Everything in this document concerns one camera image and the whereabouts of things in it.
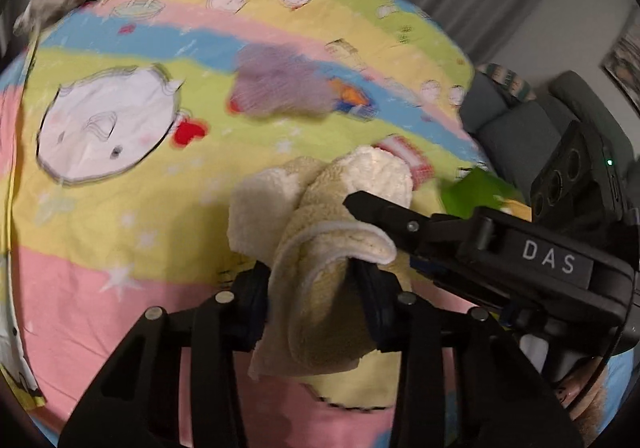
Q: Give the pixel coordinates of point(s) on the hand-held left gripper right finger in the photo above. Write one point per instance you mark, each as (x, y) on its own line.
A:
(372, 300)

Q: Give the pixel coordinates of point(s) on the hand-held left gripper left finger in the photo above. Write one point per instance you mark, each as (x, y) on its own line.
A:
(252, 293)

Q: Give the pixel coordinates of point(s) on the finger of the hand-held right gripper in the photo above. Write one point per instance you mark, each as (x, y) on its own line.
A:
(445, 278)
(400, 223)

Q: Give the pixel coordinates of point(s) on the cream fleece cloth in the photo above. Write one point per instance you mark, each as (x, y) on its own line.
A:
(320, 288)

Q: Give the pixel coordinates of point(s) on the green box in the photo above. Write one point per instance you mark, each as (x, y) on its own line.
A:
(475, 193)

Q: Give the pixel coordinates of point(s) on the person's right hand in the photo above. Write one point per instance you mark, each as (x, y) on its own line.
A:
(592, 403)

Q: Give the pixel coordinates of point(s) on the red white small pack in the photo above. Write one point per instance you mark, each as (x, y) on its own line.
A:
(415, 163)

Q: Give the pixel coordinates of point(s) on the cartoon printed blanket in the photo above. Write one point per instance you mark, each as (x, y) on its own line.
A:
(150, 253)

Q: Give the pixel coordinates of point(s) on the patterned pillow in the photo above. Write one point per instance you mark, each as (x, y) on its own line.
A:
(505, 78)

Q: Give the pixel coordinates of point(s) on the purple grey towel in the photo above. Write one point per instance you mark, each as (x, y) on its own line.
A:
(280, 83)

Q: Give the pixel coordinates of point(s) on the wall poster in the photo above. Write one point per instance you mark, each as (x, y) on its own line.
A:
(627, 63)

